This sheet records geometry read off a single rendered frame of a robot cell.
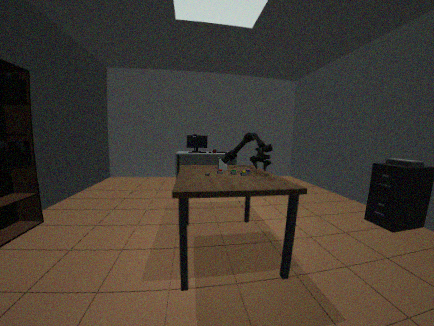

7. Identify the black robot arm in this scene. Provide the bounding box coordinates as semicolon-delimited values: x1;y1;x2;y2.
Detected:
221;132;272;164

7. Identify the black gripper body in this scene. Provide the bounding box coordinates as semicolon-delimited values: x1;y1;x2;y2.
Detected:
250;152;271;164

